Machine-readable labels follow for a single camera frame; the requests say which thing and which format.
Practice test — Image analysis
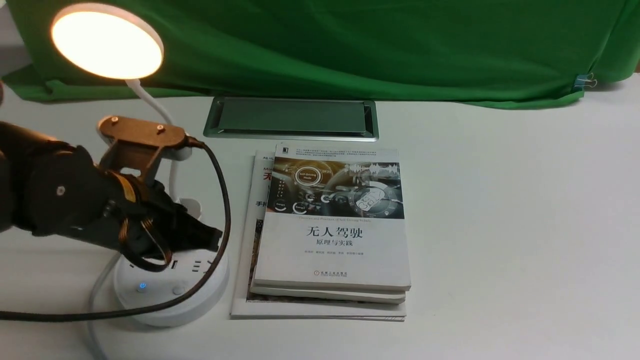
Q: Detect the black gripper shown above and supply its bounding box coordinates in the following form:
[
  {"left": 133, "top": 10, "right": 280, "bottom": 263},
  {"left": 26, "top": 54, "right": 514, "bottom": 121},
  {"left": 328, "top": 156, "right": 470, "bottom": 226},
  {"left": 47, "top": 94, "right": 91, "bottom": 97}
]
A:
[{"left": 102, "top": 170, "right": 223, "bottom": 265}]

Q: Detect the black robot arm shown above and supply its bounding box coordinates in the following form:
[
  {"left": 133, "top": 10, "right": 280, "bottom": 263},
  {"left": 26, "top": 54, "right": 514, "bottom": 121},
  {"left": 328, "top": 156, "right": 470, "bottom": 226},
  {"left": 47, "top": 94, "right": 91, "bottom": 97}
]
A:
[{"left": 1, "top": 117, "right": 223, "bottom": 272}]

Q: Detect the white round desk lamp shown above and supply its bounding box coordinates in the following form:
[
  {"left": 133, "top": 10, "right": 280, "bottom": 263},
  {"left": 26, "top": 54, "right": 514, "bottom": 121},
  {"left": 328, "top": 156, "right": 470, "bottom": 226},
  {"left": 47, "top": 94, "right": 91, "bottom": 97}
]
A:
[{"left": 50, "top": 2, "right": 231, "bottom": 328}]

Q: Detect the bottom large white book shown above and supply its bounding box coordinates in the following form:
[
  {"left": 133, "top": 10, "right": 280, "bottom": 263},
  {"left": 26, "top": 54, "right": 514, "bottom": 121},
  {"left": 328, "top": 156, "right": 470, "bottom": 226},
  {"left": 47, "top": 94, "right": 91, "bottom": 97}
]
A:
[{"left": 231, "top": 145, "right": 411, "bottom": 321}]

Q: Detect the white self-driving textbook top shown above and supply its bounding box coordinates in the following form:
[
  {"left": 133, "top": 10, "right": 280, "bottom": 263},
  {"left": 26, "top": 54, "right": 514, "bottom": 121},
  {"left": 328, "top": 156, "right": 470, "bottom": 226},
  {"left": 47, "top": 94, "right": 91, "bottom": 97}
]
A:
[{"left": 253, "top": 143, "right": 412, "bottom": 292}]

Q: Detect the green backdrop cloth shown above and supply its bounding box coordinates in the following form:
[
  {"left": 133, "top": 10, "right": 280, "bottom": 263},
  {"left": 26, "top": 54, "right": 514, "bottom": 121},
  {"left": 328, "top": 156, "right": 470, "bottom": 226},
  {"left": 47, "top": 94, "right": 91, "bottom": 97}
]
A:
[{"left": 2, "top": 0, "right": 640, "bottom": 110}]

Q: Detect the blue binder clip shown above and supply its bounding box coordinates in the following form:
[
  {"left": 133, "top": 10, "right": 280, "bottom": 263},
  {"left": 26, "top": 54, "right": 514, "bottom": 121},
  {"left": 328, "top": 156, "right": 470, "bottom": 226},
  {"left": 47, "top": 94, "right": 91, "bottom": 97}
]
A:
[{"left": 573, "top": 72, "right": 598, "bottom": 92}]

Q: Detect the black camera cable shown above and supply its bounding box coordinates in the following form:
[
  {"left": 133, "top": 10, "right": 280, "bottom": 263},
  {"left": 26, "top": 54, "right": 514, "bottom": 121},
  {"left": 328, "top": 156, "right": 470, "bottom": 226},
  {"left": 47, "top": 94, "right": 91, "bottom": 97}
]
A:
[{"left": 0, "top": 137, "right": 232, "bottom": 322}]

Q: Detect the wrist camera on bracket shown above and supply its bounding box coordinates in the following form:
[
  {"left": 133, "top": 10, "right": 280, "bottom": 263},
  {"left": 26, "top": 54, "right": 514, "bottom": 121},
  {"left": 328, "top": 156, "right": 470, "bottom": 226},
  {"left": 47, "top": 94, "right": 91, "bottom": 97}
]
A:
[{"left": 97, "top": 116, "right": 192, "bottom": 186}]

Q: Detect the metal desk cable hatch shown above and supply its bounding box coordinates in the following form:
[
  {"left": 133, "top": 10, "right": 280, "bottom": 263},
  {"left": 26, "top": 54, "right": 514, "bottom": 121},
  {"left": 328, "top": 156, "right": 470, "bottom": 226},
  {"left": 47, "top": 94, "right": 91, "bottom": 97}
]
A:
[{"left": 203, "top": 96, "right": 380, "bottom": 142}]

